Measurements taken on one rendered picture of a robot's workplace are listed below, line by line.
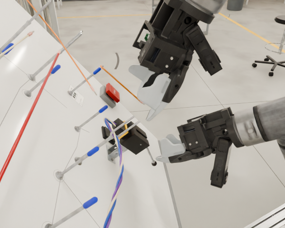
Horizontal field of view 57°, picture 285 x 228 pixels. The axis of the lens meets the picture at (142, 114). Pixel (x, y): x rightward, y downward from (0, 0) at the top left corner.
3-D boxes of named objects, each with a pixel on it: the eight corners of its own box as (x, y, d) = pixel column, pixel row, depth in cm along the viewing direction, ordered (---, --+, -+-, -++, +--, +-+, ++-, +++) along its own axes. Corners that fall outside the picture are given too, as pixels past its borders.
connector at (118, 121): (127, 142, 57) (134, 137, 57) (112, 132, 54) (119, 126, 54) (125, 132, 59) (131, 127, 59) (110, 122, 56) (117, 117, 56)
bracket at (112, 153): (115, 164, 60) (131, 153, 58) (107, 159, 58) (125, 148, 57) (112, 149, 63) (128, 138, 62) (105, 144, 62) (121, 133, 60)
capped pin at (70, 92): (73, 97, 62) (106, 69, 60) (68, 95, 61) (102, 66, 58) (71, 92, 63) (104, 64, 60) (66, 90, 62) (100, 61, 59)
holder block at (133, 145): (135, 155, 60) (149, 145, 58) (120, 144, 56) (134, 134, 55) (132, 141, 63) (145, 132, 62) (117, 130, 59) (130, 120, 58)
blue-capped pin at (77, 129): (79, 133, 55) (110, 110, 53) (74, 130, 54) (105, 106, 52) (79, 128, 56) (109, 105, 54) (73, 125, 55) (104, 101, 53)
